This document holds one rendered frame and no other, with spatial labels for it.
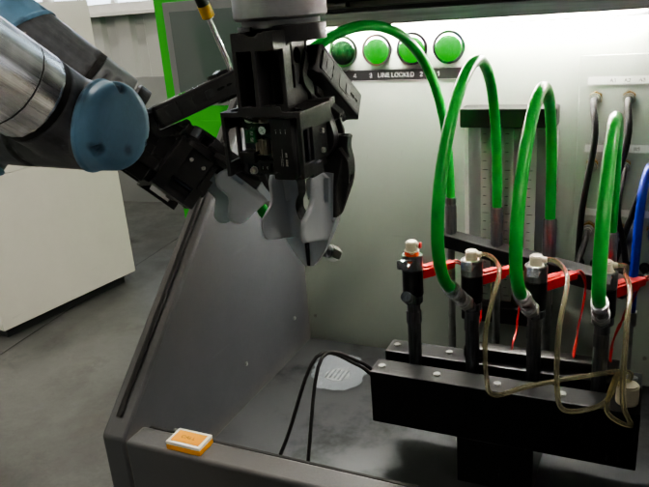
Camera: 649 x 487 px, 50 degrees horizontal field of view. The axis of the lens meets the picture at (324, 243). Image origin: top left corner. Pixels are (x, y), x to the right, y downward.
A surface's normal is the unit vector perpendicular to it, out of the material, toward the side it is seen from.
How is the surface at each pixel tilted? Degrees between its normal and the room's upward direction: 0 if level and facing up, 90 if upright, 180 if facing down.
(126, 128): 90
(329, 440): 0
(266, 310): 90
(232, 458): 0
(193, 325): 90
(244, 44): 90
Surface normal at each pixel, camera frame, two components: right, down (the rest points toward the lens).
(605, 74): -0.41, 0.33
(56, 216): 0.84, 0.12
